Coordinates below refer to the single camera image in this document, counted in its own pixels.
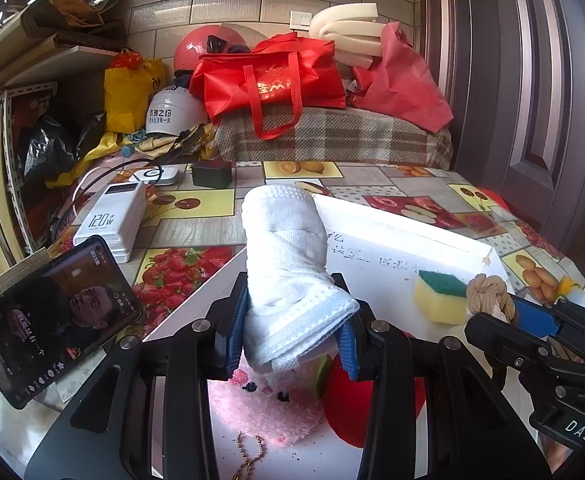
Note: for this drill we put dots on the red ornament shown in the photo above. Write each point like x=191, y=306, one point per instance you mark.
x=125, y=60

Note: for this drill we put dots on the cream foam strips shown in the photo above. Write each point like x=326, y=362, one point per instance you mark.
x=342, y=25

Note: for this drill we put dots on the red tote bag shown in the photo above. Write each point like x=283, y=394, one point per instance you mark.
x=272, y=80

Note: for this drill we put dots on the yellow bag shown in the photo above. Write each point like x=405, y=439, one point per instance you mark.
x=127, y=95

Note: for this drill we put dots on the black smartphone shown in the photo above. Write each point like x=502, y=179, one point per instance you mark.
x=57, y=310

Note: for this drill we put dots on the red helmet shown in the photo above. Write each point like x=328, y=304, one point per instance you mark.
x=197, y=52

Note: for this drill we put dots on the red plush apple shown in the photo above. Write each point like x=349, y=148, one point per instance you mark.
x=345, y=410

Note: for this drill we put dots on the metal storage shelf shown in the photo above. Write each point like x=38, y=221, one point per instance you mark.
x=72, y=52

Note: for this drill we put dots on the plaid covered bench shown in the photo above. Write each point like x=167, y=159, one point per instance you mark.
x=347, y=135

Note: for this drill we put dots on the white flat charger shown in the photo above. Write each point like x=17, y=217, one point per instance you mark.
x=157, y=176

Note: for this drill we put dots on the white wall switch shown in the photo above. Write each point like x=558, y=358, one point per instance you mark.
x=300, y=19

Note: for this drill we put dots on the silver foil bag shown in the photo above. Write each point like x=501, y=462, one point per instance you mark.
x=97, y=0

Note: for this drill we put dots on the red plastic bag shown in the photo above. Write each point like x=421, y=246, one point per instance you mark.
x=402, y=80

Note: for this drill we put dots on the white power bank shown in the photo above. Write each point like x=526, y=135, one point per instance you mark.
x=110, y=220

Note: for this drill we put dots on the blue face mask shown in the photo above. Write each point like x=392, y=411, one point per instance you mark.
x=317, y=310

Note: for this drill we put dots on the white helmet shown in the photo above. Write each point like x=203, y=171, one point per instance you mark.
x=172, y=110

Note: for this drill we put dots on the brown paper bag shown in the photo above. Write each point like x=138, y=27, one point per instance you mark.
x=70, y=7

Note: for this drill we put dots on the black power adapter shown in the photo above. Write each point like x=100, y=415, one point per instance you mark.
x=212, y=174

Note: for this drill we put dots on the fruit print tablecloth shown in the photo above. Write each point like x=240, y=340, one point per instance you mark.
x=192, y=232

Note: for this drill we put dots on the black plastic bag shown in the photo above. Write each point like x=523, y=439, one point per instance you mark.
x=47, y=145

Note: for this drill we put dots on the pink plush toy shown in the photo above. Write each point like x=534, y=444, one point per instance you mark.
x=267, y=410

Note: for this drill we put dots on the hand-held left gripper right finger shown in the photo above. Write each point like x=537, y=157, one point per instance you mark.
x=350, y=350

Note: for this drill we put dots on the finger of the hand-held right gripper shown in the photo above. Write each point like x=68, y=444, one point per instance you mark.
x=502, y=340
x=537, y=317

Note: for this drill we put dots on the white towel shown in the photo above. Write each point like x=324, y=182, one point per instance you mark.
x=282, y=240

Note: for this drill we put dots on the yellow green sponge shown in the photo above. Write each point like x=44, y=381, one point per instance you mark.
x=437, y=300

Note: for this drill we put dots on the yellow cloth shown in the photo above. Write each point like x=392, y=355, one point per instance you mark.
x=102, y=147

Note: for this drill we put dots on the white box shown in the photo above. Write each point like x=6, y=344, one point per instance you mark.
x=397, y=240

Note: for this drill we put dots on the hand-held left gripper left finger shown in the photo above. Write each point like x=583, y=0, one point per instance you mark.
x=237, y=325

